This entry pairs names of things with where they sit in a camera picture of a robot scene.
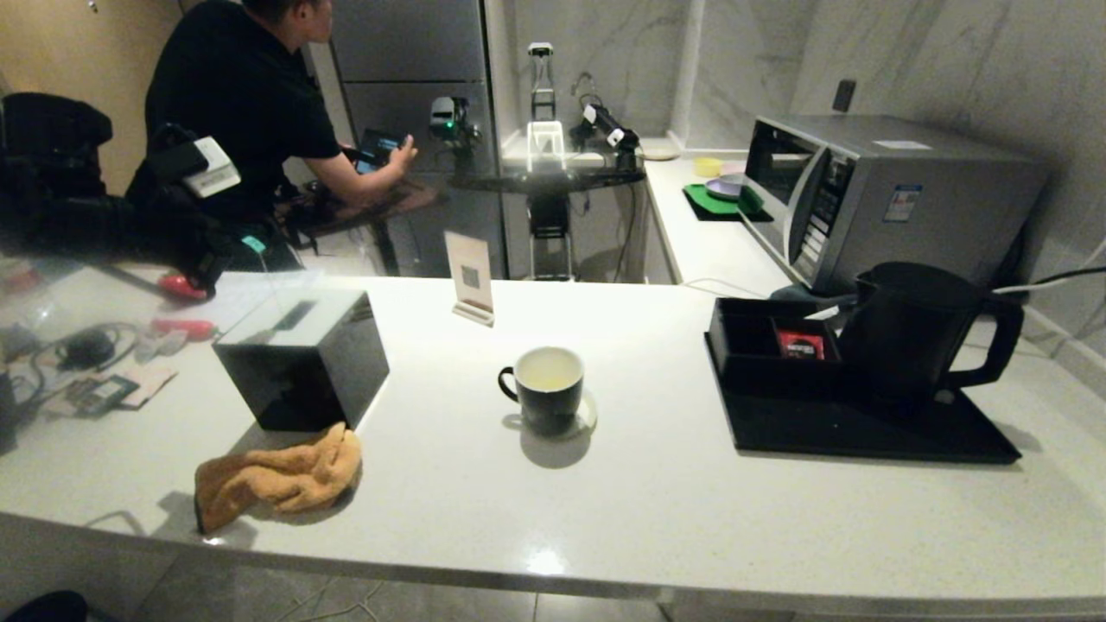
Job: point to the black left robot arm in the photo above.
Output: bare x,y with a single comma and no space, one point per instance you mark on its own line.
60,207

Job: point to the red tea packet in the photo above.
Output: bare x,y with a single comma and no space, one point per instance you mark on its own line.
801,345

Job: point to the white sachet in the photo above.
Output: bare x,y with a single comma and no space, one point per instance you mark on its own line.
821,313

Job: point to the black mug white inside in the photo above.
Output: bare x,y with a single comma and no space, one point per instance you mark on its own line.
544,402

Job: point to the red tomato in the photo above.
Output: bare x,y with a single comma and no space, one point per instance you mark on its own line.
177,287

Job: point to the silver microwave oven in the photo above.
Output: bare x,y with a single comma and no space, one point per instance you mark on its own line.
933,216

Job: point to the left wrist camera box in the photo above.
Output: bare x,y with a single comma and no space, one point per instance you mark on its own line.
212,168

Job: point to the orange cloth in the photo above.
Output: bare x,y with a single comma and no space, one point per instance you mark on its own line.
276,479

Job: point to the black computer mouse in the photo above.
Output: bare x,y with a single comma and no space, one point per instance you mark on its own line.
86,350

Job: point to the man in black shirt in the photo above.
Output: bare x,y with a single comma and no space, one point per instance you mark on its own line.
242,86

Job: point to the white base cabinet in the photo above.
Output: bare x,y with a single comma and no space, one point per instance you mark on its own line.
661,250

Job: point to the black table pedestal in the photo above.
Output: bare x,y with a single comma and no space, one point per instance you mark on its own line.
550,216

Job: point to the grey refrigerator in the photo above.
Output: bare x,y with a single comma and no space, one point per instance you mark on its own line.
406,43

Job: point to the open laptop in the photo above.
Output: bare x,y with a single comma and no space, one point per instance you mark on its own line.
380,147

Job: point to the black background robot arm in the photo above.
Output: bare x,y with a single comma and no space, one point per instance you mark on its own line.
609,130

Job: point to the black round tabletop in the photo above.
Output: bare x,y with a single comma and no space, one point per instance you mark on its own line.
553,181

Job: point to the black tissue box white lid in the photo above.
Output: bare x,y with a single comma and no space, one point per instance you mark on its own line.
302,389

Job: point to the QR code table sign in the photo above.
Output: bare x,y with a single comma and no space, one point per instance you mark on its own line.
471,268

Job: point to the dark wall socket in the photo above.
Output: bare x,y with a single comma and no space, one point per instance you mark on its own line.
846,95

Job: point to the small wooden table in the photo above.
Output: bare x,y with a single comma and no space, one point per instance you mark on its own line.
389,203

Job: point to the red chili pepper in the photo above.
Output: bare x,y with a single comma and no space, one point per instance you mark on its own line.
186,328

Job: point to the white glowing frame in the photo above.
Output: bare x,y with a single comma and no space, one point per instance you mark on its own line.
546,125

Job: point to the crumpled white wrapper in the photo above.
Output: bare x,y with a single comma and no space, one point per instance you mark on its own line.
160,345

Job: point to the dark green sachet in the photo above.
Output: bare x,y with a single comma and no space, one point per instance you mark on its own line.
105,393

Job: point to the green mat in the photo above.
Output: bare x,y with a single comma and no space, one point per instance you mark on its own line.
704,203

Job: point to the purple plate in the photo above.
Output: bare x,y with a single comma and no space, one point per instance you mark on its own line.
714,188

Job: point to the pink bowl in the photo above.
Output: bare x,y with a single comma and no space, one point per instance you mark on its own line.
734,168

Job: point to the grey background robot arm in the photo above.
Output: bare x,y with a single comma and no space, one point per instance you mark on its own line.
542,86

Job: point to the black serving tray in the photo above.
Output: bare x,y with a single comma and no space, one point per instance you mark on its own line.
864,432

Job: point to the small grey bowl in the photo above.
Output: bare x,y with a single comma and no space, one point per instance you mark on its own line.
736,180

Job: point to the black compartment organizer box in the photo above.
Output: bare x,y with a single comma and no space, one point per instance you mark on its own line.
743,363

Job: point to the yellow bowl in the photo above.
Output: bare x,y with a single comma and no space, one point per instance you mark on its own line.
707,167

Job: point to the black electric kettle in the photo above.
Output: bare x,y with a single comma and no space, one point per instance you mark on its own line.
907,337

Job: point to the beige round plate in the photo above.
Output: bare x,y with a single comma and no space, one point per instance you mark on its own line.
661,154

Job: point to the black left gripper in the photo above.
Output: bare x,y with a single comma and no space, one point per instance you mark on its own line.
168,216

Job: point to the black device green light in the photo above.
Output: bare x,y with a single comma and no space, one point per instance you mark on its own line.
445,115

